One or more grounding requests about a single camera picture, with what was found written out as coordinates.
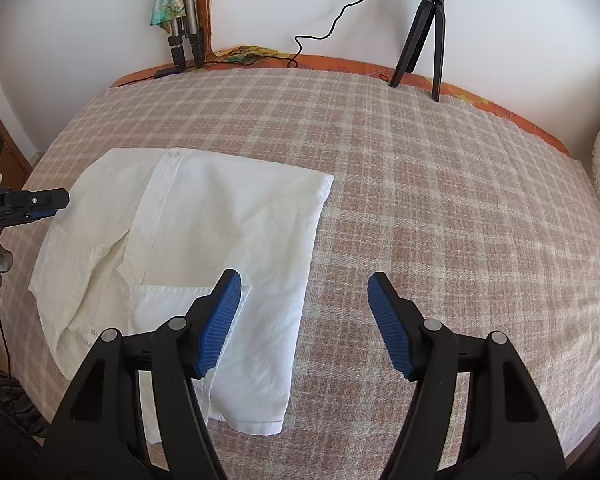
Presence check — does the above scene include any folded silver tripod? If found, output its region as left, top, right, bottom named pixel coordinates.
left=167, top=0, right=206, bottom=68

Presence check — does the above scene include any white shirt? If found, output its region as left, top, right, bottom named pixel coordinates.
left=27, top=147, right=335, bottom=445

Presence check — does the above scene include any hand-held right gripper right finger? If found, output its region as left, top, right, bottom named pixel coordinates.
left=367, top=272, right=566, bottom=480

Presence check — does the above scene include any black mini tripod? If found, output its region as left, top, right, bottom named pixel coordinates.
left=388, top=0, right=452, bottom=103

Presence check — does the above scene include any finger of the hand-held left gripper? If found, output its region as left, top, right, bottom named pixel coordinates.
left=4, top=187, right=71, bottom=222

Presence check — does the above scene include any wooden furniture panel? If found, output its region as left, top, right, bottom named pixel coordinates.
left=0, top=82, right=46, bottom=173

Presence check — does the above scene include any pink checked blanket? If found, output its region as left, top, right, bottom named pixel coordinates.
left=0, top=67, right=600, bottom=480

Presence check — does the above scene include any black power cable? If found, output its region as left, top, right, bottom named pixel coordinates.
left=152, top=0, right=413, bottom=80

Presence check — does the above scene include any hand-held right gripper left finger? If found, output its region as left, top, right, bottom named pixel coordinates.
left=42, top=268, right=243, bottom=480

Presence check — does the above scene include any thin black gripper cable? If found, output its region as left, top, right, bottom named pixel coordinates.
left=0, top=310, right=17, bottom=386

